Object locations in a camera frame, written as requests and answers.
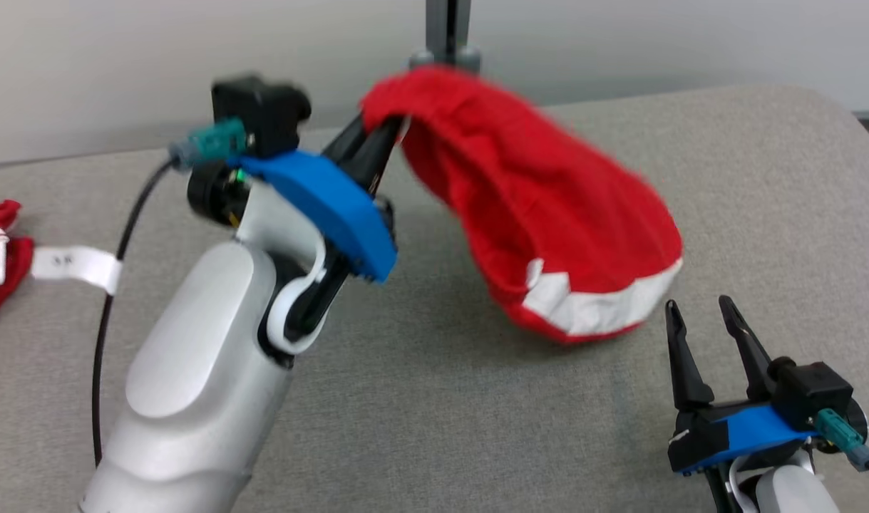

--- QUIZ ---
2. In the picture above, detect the teal camera connector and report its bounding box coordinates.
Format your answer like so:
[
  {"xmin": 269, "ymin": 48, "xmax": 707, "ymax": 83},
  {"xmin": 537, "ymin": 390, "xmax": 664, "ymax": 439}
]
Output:
[
  {"xmin": 813, "ymin": 408, "xmax": 869, "ymax": 471},
  {"xmin": 169, "ymin": 118, "xmax": 250, "ymax": 168}
]

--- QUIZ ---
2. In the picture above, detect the grey partition post with feet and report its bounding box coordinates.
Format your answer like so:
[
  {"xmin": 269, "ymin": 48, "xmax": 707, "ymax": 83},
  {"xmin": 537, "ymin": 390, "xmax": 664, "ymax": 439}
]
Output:
[{"xmin": 409, "ymin": 0, "xmax": 481, "ymax": 73}]

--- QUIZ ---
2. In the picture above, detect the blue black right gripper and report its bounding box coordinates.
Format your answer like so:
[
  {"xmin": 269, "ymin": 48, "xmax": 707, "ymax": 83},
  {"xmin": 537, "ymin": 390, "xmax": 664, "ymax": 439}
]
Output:
[{"xmin": 664, "ymin": 294, "xmax": 869, "ymax": 477}]

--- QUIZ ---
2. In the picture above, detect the teal right camera connector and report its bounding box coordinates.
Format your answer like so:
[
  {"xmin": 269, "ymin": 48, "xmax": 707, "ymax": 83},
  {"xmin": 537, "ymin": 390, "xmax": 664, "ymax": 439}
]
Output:
[{"xmin": 813, "ymin": 408, "xmax": 869, "ymax": 471}]

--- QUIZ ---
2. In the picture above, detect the teal left camera connector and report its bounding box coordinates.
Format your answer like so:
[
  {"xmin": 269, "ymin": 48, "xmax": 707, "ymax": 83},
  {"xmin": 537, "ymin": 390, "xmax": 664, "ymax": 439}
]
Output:
[{"xmin": 169, "ymin": 118, "xmax": 250, "ymax": 168}]

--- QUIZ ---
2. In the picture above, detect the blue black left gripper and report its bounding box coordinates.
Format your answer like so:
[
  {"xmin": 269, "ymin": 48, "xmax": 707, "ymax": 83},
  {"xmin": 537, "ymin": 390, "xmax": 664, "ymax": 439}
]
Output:
[{"xmin": 187, "ymin": 114, "xmax": 405, "ymax": 332}]

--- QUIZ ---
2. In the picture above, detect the red garment with white hem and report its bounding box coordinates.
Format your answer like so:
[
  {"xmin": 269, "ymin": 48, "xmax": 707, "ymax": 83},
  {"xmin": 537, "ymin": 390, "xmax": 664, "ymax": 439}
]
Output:
[{"xmin": 359, "ymin": 66, "xmax": 684, "ymax": 345}]

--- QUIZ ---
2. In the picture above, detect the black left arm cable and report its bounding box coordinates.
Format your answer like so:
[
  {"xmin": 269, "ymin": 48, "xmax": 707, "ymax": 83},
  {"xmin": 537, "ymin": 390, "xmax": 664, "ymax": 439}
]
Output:
[{"xmin": 92, "ymin": 160, "xmax": 175, "ymax": 467}]

